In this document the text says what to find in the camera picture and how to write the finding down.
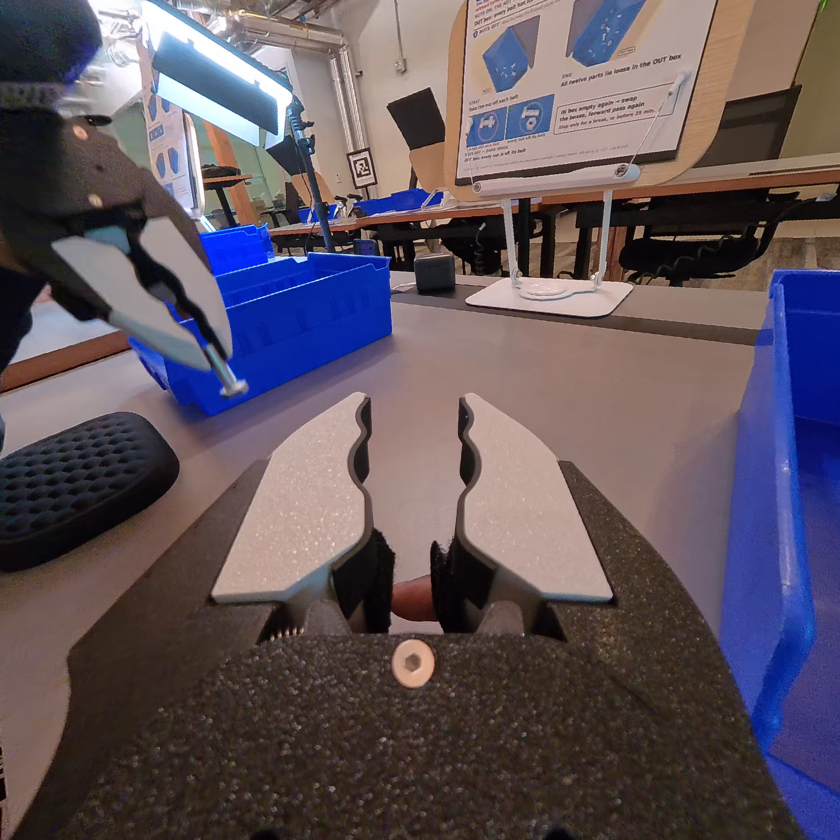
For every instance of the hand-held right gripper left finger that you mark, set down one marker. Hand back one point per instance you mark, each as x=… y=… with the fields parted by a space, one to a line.
x=295 y=525

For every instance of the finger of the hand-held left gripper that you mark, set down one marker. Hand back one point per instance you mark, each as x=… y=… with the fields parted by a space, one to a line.
x=184 y=269
x=112 y=276

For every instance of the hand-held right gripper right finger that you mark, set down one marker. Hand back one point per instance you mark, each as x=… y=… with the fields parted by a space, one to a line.
x=532 y=525

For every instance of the silver hex bolt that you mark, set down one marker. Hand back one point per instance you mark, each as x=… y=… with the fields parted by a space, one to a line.
x=226 y=374

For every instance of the blue plastic bin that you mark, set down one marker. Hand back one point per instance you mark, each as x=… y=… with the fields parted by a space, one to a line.
x=236 y=247
x=775 y=525
x=322 y=213
x=391 y=202
x=302 y=328

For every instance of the person's left forearm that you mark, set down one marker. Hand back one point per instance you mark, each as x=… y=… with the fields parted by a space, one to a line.
x=13 y=322

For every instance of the roll-up banner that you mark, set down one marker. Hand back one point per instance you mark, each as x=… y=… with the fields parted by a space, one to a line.
x=171 y=151

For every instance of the studio light on stand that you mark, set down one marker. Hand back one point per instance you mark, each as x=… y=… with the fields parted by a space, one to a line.
x=217 y=66

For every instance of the black round cushion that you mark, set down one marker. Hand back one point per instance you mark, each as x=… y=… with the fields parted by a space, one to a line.
x=79 y=486

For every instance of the grey tool case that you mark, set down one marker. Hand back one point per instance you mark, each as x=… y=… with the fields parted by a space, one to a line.
x=435 y=273

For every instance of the black monitor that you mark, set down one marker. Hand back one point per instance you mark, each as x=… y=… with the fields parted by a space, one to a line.
x=418 y=118

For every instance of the long wooden desk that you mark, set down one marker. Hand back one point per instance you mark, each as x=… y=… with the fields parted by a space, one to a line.
x=735 y=177

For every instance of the instruction sign board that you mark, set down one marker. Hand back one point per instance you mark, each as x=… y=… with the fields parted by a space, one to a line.
x=578 y=79

